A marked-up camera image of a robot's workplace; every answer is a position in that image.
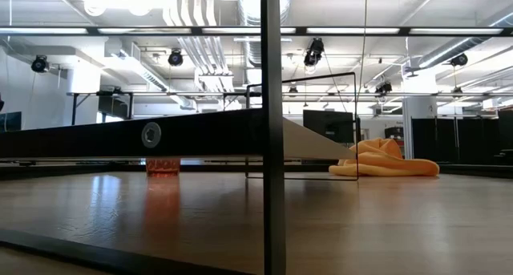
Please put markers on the translucent orange plastic tumbler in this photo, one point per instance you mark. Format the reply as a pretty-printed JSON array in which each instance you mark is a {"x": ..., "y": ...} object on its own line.
[{"x": 162, "y": 167}]

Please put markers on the black computer monitor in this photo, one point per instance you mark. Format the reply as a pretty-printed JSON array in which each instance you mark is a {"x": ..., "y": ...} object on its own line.
[{"x": 328, "y": 124}]

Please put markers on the silver hex bolt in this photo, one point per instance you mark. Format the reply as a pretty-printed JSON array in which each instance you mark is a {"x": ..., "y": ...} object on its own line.
[{"x": 151, "y": 134}]

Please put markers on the yellow cloth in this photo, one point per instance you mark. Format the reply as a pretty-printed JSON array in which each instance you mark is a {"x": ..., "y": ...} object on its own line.
[{"x": 384, "y": 162}]

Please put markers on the black red tool cabinet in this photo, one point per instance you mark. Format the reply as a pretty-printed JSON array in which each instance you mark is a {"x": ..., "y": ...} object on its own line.
[{"x": 394, "y": 134}]

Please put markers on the black room partition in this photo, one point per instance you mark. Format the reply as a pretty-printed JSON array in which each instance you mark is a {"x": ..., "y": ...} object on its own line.
[{"x": 473, "y": 138}]

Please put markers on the black ceiling camera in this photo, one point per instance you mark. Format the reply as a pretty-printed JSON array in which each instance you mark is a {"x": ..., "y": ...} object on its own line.
[
  {"x": 384, "y": 87},
  {"x": 40, "y": 64},
  {"x": 175, "y": 58},
  {"x": 459, "y": 59},
  {"x": 313, "y": 52}
]

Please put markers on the black rig frame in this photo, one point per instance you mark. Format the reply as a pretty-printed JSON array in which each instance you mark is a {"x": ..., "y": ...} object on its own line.
[{"x": 352, "y": 31}]

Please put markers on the black background table frame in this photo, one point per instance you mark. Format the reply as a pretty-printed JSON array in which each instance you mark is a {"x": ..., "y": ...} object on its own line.
[{"x": 114, "y": 104}]

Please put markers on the black table edge rail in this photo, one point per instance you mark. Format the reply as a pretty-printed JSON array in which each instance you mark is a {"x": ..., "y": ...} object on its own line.
[{"x": 473, "y": 170}]

